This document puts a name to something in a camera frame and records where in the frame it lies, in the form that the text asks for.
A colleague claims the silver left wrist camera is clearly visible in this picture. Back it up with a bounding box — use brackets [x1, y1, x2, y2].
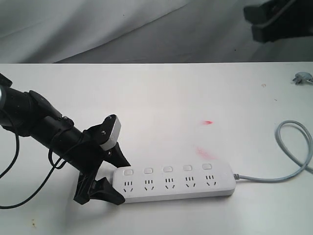
[98, 115, 121, 151]

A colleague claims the grey wall plug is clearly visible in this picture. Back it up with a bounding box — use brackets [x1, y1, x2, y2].
[292, 72, 313, 85]

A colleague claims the grey backdrop cloth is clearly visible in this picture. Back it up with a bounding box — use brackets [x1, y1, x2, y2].
[0, 0, 313, 63]

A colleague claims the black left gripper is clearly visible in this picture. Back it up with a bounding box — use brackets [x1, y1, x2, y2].
[67, 123, 131, 204]

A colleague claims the white five-outlet power strip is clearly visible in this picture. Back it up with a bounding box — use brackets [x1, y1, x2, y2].
[112, 160, 236, 203]

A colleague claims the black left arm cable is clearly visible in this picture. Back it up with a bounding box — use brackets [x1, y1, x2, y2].
[0, 117, 84, 209]

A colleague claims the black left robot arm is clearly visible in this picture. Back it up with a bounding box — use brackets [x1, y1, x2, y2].
[0, 75, 130, 205]

